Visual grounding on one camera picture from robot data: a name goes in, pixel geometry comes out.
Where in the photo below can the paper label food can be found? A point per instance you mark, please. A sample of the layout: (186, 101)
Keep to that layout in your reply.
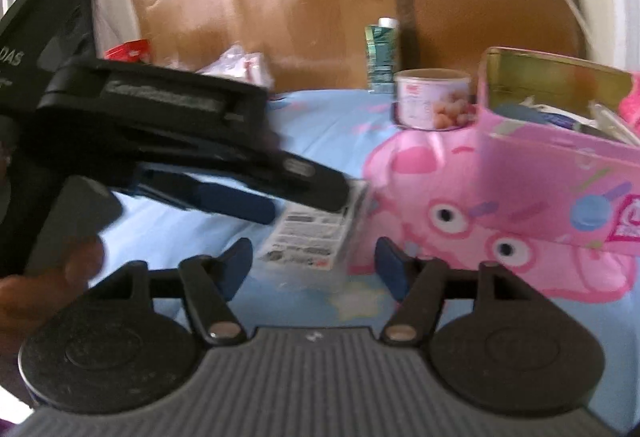
(432, 102)

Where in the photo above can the clear packet with printed label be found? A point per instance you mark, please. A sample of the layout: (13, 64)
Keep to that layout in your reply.
(310, 232)

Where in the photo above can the green white carton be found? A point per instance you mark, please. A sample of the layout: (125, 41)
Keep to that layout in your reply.
(382, 57)

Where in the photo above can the blue printed blanket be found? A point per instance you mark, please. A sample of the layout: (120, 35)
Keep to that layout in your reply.
(320, 137)

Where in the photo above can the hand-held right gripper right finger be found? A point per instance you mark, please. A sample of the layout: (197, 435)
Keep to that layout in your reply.
(393, 267)

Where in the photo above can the magenta pink cloth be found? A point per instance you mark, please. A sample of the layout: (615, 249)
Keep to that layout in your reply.
(631, 107)

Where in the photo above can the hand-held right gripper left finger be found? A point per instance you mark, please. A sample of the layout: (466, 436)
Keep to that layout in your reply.
(237, 262)

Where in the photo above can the red packet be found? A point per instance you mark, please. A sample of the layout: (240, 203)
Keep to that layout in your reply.
(127, 51)

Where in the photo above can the clear plastic bag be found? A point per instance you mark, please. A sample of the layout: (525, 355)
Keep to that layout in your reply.
(240, 64)

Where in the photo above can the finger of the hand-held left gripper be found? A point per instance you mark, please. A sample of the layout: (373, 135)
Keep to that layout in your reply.
(235, 202)
(300, 182)

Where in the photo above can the blue soft item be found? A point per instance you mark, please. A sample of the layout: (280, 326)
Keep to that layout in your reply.
(530, 114)

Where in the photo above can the person's left hand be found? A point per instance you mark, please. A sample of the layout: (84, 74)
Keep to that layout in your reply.
(60, 292)

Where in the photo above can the pink tin box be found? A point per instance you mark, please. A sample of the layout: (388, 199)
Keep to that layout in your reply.
(540, 177)

